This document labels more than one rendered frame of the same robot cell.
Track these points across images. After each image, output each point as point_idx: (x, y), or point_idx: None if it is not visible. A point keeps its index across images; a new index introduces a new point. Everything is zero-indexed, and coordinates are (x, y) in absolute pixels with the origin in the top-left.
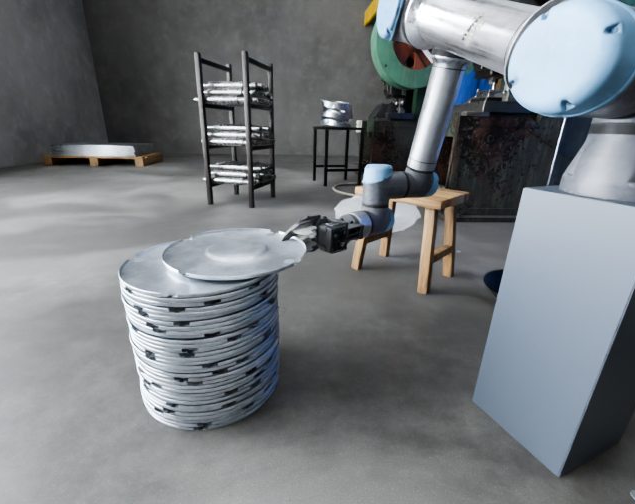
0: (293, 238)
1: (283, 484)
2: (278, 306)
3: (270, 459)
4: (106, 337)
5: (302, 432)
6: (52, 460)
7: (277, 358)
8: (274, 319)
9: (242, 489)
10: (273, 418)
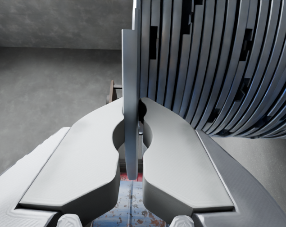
0: (133, 129)
1: (249, 165)
2: (229, 131)
3: (258, 154)
4: None
5: (279, 178)
6: None
7: None
8: (212, 137)
9: (243, 141)
10: (285, 147)
